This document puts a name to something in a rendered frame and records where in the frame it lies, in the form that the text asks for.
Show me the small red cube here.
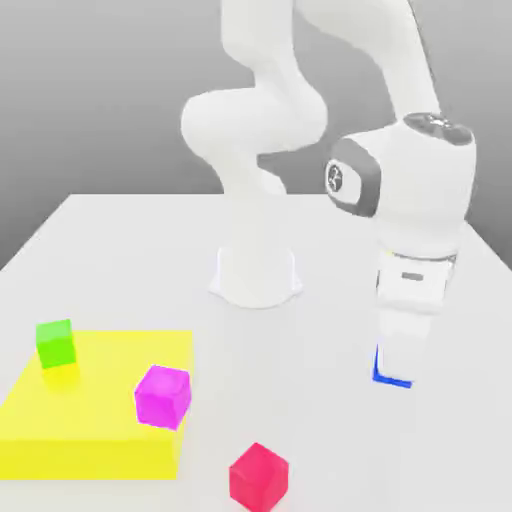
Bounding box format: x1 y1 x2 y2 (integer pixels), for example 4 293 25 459
228 441 290 512

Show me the large yellow box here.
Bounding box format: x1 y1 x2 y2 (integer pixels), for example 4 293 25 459
0 329 194 481

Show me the small magenta cube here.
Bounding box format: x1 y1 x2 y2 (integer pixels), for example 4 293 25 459
133 364 192 432

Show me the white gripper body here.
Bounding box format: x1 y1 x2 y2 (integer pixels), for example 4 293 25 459
376 255 457 317

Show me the small blue cube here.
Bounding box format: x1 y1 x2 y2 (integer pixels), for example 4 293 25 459
371 343 414 390

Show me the small green cube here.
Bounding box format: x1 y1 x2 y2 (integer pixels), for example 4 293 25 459
35 318 78 370

